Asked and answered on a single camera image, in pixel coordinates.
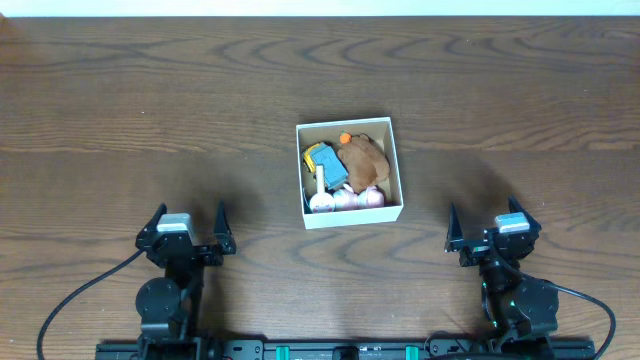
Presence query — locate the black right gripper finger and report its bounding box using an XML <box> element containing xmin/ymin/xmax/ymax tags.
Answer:
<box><xmin>508</xmin><ymin>195</ymin><xmax>542</xmax><ymax>231</ymax></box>
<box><xmin>446</xmin><ymin>204</ymin><xmax>464</xmax><ymax>241</ymax></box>

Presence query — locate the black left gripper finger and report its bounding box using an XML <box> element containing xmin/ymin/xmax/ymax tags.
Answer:
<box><xmin>138</xmin><ymin>203</ymin><xmax>167</xmax><ymax>240</ymax></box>
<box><xmin>214</xmin><ymin>201</ymin><xmax>233</xmax><ymax>246</ymax></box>

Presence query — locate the pink white plush toy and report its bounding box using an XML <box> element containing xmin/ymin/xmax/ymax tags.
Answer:
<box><xmin>332</xmin><ymin>184</ymin><xmax>385</xmax><ymax>211</ymax></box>

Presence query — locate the white wooden pellet drum toy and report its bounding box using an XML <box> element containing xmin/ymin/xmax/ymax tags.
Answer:
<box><xmin>308</xmin><ymin>165</ymin><xmax>335</xmax><ymax>213</ymax></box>

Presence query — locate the brown plush bear toy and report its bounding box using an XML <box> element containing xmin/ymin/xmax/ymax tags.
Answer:
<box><xmin>337</xmin><ymin>134</ymin><xmax>390</xmax><ymax>193</ymax></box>

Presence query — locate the yellow grey toy truck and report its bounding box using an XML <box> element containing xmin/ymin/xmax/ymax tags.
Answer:
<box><xmin>302</xmin><ymin>142</ymin><xmax>348</xmax><ymax>190</ymax></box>

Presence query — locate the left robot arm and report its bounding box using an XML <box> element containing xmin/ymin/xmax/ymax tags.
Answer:
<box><xmin>133</xmin><ymin>202</ymin><xmax>236</xmax><ymax>360</ymax></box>

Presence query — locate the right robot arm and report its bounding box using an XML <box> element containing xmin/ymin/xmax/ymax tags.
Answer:
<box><xmin>444</xmin><ymin>196</ymin><xmax>559</xmax><ymax>359</ymax></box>

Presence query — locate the white cardboard box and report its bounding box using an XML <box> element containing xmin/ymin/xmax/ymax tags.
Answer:
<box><xmin>296</xmin><ymin>117</ymin><xmax>404</xmax><ymax>230</ymax></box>

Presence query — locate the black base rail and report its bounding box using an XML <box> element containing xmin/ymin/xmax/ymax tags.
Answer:
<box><xmin>95</xmin><ymin>336</ymin><xmax>596</xmax><ymax>360</ymax></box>

